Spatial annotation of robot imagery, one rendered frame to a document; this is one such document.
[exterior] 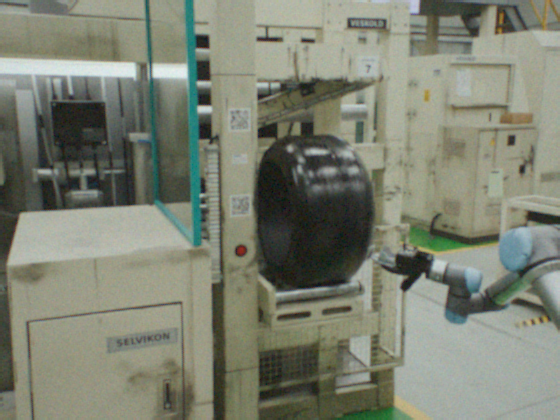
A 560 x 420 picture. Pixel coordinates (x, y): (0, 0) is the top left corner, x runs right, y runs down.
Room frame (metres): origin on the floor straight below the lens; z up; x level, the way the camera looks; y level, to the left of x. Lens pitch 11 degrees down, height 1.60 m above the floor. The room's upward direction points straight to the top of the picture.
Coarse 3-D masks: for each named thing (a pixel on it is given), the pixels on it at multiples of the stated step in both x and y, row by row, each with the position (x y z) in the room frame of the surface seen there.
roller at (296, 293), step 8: (352, 280) 2.10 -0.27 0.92; (288, 288) 2.02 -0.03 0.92; (296, 288) 2.02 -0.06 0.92; (304, 288) 2.02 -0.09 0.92; (312, 288) 2.03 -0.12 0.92; (320, 288) 2.04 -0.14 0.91; (328, 288) 2.05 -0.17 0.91; (336, 288) 2.06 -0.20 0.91; (344, 288) 2.07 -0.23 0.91; (352, 288) 2.08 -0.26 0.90; (360, 288) 2.09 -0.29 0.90; (280, 296) 1.98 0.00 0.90; (288, 296) 1.99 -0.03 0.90; (296, 296) 2.00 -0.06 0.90; (304, 296) 2.01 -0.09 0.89; (312, 296) 2.03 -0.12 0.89; (320, 296) 2.04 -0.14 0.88
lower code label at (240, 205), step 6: (234, 198) 2.01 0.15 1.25; (240, 198) 2.01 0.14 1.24; (246, 198) 2.02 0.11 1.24; (234, 204) 2.01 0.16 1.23; (240, 204) 2.01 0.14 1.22; (246, 204) 2.02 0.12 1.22; (234, 210) 2.01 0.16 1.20; (240, 210) 2.01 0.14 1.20; (246, 210) 2.02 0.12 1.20; (234, 216) 2.01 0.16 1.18
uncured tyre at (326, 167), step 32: (288, 160) 2.03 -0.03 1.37; (320, 160) 2.00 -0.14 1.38; (352, 160) 2.04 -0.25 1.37; (288, 192) 1.99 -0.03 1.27; (320, 192) 1.93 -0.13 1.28; (352, 192) 1.97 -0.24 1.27; (288, 224) 2.42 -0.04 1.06; (320, 224) 1.91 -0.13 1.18; (352, 224) 1.94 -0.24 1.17; (288, 256) 1.99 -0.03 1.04; (320, 256) 1.93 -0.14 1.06; (352, 256) 1.97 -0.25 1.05
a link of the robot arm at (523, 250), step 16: (512, 240) 1.59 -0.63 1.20; (528, 240) 1.56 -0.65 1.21; (544, 240) 1.58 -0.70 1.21; (512, 256) 1.58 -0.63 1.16; (528, 256) 1.54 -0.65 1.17; (544, 256) 1.54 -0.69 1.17; (528, 272) 1.54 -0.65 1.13; (544, 272) 1.53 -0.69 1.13; (544, 288) 1.51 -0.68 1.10; (544, 304) 1.51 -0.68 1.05
